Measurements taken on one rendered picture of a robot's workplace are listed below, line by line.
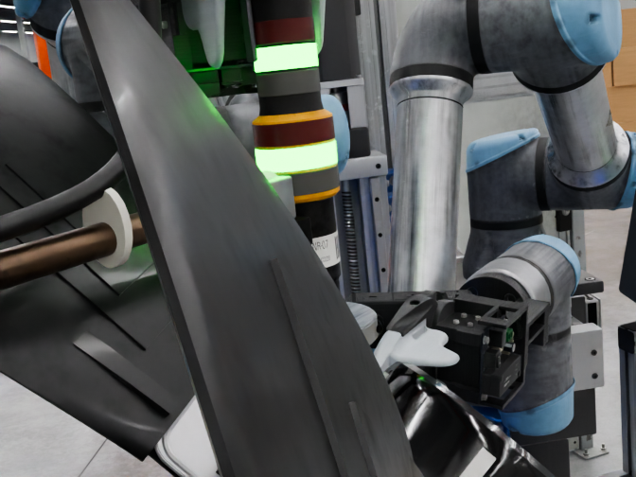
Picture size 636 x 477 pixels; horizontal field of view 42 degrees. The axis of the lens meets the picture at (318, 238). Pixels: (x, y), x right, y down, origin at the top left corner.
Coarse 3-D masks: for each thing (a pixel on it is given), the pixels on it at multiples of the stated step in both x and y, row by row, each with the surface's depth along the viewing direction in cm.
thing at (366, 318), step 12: (276, 180) 41; (288, 180) 42; (276, 192) 41; (288, 192) 42; (288, 204) 42; (360, 312) 47; (372, 312) 47; (360, 324) 45; (372, 324) 45; (372, 336) 45
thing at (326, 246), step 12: (300, 204) 43; (312, 204) 44; (324, 204) 44; (300, 216) 44; (312, 216) 44; (324, 216) 44; (312, 228) 44; (324, 228) 44; (336, 228) 45; (312, 240) 44; (324, 240) 44; (336, 240) 45; (324, 252) 44; (336, 252) 45; (324, 264) 44; (336, 264) 45; (336, 276) 45
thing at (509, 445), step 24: (408, 384) 38; (432, 384) 37; (408, 408) 37; (432, 408) 36; (456, 408) 36; (408, 432) 36; (432, 432) 35; (456, 432) 35; (480, 432) 35; (432, 456) 35; (456, 456) 35; (504, 456) 34; (528, 456) 35
